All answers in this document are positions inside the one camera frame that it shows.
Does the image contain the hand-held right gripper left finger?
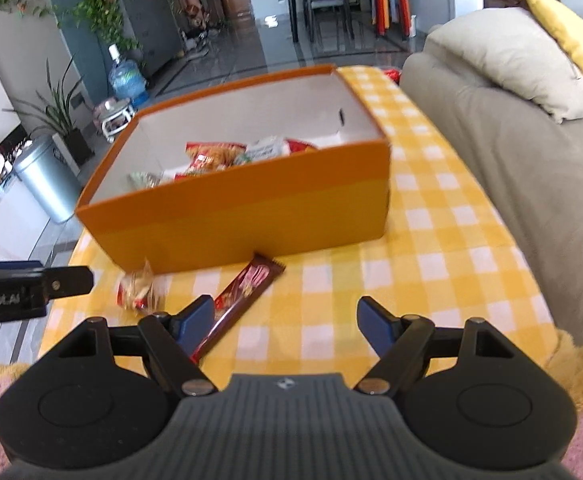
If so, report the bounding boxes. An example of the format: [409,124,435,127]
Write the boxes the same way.
[46,294,217,397]

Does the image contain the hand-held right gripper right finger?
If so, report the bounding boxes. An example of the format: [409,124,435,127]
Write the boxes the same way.
[357,296,527,396]

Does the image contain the brown red chocolate bar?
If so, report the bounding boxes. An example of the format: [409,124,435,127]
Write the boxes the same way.
[190,253,287,365]

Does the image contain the small clear candy packet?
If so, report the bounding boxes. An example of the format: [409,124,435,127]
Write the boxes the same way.
[116,257,168,317]

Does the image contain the orange cardboard box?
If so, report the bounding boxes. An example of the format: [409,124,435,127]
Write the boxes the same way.
[75,64,392,276]

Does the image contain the red and white snack packet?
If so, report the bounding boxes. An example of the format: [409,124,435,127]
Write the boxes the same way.
[185,141,248,177]

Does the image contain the large red snack packet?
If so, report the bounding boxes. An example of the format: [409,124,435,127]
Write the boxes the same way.
[285,138,318,155]

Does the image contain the yellow checkered tablecloth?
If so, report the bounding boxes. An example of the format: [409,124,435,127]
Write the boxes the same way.
[36,65,557,376]

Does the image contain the grey metal trash can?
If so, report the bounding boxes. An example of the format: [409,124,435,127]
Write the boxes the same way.
[12,135,83,225]

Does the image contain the potted plant with long leaves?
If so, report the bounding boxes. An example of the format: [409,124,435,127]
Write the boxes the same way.
[4,55,96,166]

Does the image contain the small white stool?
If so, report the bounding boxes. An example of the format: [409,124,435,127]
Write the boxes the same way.
[94,99,139,143]

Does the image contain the white green print snack packet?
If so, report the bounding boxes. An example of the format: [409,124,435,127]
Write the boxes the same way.
[244,135,290,165]

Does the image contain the beige sofa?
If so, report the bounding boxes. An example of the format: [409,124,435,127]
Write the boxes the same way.
[401,20,583,346]

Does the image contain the blue water bottle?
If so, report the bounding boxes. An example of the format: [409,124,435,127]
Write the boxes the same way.
[108,44,148,108]

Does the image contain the grey cabinet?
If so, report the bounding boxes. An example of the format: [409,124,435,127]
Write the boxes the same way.
[118,0,184,78]

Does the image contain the trailing green plant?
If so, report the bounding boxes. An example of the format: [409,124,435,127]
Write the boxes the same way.
[58,0,144,53]

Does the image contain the beige pillow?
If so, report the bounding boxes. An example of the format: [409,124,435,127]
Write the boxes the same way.
[427,7,583,123]

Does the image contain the stack of coloured stools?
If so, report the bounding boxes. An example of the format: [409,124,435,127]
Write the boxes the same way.
[371,0,412,38]

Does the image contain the black dining chair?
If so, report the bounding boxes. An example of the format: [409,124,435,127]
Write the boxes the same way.
[296,0,357,43]

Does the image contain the yellow pillow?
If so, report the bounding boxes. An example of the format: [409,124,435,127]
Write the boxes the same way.
[521,0,583,126]

